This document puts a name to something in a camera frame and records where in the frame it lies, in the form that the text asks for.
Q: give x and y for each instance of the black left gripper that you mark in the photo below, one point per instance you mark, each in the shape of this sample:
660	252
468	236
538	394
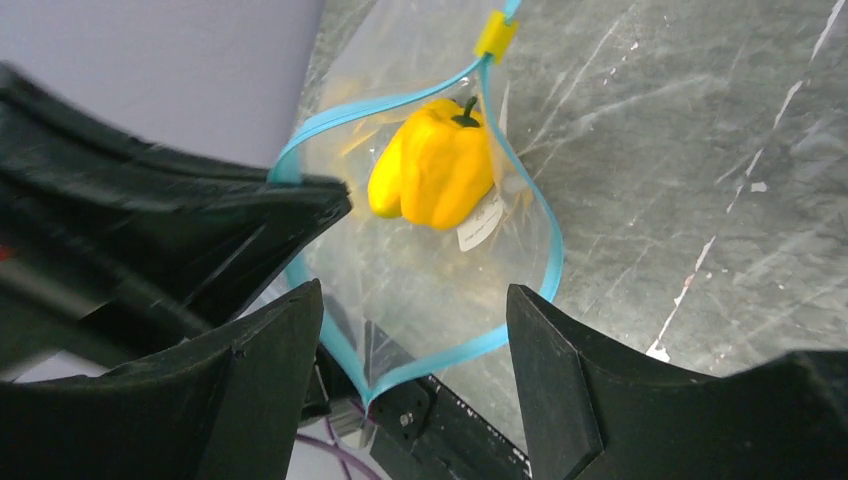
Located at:
136	242

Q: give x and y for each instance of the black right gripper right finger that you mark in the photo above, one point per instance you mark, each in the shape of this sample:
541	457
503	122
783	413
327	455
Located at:
594	408

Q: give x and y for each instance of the yellow bell pepper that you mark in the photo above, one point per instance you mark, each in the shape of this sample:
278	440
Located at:
436	168

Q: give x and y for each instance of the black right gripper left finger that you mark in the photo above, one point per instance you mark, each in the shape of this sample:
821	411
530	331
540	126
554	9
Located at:
224	405

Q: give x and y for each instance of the clear zip top bag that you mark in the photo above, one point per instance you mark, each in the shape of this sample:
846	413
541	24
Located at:
405	301

